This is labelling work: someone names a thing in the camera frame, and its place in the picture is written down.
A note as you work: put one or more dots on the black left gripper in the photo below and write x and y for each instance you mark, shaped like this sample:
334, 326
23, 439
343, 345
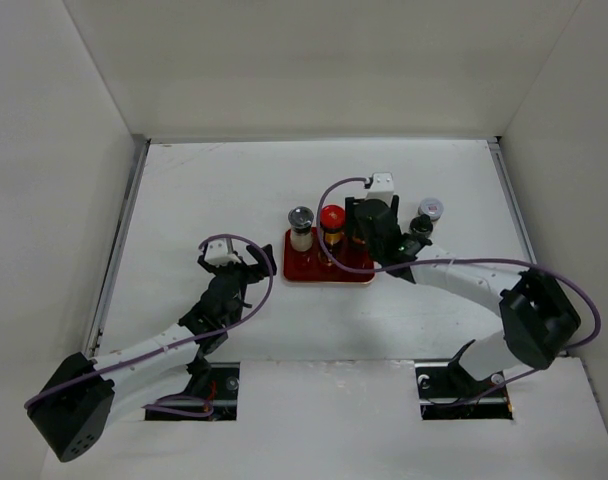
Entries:
253, 273

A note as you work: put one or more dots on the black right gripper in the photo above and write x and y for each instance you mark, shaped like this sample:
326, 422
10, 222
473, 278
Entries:
351, 216

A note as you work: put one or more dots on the short red-lid chili jar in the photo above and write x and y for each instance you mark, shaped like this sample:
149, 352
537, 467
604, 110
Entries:
332, 223

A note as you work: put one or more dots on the white-lid jar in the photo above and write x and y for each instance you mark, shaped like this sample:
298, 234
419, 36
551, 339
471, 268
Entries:
433, 208

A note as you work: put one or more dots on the glass salt grinder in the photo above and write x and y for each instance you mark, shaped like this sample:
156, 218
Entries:
301, 222

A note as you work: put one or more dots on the tall red-lid sauce jar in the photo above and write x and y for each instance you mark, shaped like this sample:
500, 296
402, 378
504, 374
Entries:
357, 240

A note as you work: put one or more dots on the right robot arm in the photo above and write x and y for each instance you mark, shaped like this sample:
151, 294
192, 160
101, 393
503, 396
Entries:
537, 318

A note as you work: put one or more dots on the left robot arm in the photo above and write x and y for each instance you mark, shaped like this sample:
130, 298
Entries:
85, 394

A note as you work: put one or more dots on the red lacquer tray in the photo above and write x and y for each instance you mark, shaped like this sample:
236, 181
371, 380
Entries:
307, 267

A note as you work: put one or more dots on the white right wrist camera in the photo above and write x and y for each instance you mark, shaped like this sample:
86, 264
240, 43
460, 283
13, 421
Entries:
380, 185

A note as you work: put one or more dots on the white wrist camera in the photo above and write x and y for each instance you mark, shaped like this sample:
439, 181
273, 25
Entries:
219, 252
380, 185

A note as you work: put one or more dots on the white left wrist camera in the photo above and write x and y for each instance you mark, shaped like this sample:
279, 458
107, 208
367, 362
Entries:
219, 252

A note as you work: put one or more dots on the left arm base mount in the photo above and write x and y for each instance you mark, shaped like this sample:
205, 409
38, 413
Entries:
211, 395

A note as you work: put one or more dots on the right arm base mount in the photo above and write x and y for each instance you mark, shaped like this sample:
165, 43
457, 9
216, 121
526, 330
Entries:
447, 392

